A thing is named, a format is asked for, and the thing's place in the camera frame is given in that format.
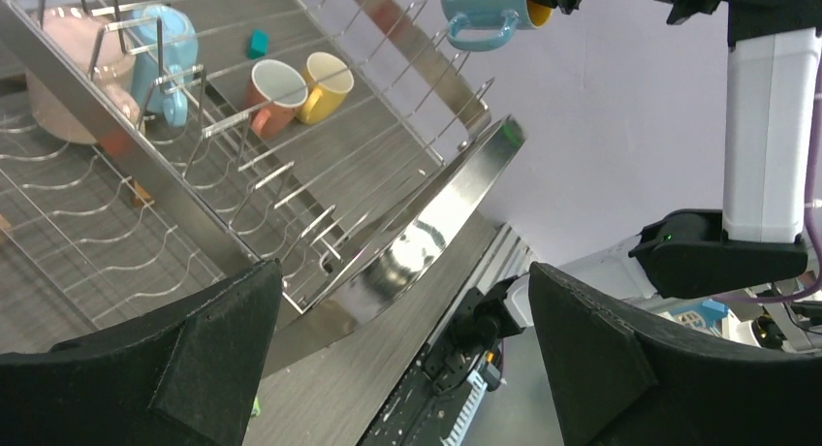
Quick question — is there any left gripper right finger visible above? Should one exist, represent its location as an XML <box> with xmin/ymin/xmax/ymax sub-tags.
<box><xmin>528</xmin><ymin>262</ymin><xmax>821</xmax><ymax>445</ymax></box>

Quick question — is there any metal dish rack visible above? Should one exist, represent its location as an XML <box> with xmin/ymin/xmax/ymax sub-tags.
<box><xmin>1</xmin><ymin>0</ymin><xmax>525</xmax><ymax>378</ymax></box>

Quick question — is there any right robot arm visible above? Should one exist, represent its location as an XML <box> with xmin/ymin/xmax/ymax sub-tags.
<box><xmin>564</xmin><ymin>0</ymin><xmax>821</xmax><ymax>303</ymax></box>

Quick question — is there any yellow cup tier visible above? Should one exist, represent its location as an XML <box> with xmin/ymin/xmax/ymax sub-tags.
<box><xmin>297</xmin><ymin>51</ymin><xmax>355</xmax><ymax>125</ymax></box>

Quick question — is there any salmon pink mug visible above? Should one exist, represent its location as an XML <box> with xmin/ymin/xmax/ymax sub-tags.
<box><xmin>244</xmin><ymin>59</ymin><xmax>308</xmax><ymax>139</ymax></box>

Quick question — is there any wooden block under rack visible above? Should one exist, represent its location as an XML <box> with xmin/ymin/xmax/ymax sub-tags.
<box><xmin>132</xmin><ymin>181</ymin><xmax>153</xmax><ymax>207</ymax></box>

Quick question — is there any teal block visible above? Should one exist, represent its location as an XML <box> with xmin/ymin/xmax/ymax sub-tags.
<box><xmin>246</xmin><ymin>29</ymin><xmax>269</xmax><ymax>60</ymax></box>

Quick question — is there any light blue mug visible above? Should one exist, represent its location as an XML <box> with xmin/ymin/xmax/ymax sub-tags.
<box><xmin>129</xmin><ymin>5</ymin><xmax>199</xmax><ymax>127</ymax></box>

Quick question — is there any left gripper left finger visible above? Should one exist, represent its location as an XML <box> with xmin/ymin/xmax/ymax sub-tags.
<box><xmin>1</xmin><ymin>261</ymin><xmax>282</xmax><ymax>445</ymax></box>

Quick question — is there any blue upside-down cup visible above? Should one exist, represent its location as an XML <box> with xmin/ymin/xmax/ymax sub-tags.
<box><xmin>440</xmin><ymin>0</ymin><xmax>553</xmax><ymax>52</ymax></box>

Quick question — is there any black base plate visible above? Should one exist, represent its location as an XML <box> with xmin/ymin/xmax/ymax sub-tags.
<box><xmin>358</xmin><ymin>287</ymin><xmax>511</xmax><ymax>445</ymax></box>

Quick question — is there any pink upside-down cup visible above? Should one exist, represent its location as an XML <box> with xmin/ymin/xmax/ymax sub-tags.
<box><xmin>24</xmin><ymin>6</ymin><xmax>142</xmax><ymax>145</ymax></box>

